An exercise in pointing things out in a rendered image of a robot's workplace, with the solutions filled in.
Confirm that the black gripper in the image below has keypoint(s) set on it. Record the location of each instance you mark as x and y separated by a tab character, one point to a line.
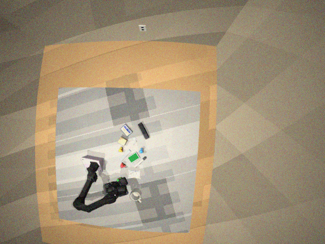
121	181

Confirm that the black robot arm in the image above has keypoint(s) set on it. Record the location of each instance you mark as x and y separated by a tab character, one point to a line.
79	202

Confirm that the white inspection card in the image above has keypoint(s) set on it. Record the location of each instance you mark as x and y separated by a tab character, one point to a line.
134	174

